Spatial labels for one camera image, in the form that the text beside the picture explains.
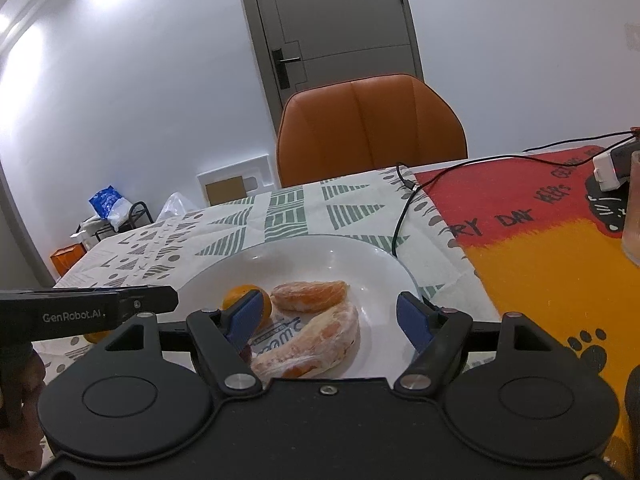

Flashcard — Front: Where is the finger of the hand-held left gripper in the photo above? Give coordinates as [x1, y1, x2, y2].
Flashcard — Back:
[118, 285, 179, 318]

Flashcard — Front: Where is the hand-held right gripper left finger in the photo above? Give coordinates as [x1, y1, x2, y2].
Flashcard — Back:
[95, 290, 264, 402]

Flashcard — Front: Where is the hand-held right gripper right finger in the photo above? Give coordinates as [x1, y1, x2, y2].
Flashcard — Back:
[394, 292, 566, 402]

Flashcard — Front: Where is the short peeled citrus segment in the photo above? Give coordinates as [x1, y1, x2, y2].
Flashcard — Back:
[270, 280, 351, 314]

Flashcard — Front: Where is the long peeled citrus segment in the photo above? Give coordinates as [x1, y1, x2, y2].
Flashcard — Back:
[249, 302, 360, 380]

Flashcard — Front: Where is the white plate with blue rim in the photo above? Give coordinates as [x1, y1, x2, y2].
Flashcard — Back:
[177, 234, 426, 381]

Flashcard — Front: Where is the person's left hand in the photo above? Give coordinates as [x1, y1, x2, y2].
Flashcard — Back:
[0, 347, 49, 478]

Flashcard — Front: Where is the orange box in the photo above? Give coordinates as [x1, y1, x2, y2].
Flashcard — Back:
[49, 243, 86, 277]

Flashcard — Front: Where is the black metal rack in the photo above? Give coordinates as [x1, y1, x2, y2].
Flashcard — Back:
[79, 201, 154, 242]

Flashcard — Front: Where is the clear plastic bag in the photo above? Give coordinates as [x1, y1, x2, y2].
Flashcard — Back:
[155, 192, 201, 223]

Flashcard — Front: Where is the blue plastic bag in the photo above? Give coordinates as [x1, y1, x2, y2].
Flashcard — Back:
[88, 185, 132, 229]

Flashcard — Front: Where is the red and orange printed mat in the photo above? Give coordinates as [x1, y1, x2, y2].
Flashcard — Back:
[412, 144, 640, 466]

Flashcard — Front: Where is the orange leather chair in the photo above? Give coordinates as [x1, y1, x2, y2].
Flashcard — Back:
[275, 73, 469, 189]

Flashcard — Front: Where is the translucent cup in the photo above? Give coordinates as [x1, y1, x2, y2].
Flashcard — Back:
[621, 149, 640, 267]

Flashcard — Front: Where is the white charger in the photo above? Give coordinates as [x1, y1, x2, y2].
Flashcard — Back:
[592, 142, 640, 192]

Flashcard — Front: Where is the grey door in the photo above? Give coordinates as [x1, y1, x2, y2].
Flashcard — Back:
[231, 0, 427, 137]

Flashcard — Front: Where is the black cable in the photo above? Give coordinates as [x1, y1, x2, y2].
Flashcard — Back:
[392, 127, 640, 262]

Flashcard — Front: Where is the black door lock handle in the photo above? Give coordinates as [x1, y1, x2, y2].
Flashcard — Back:
[271, 47, 304, 91]

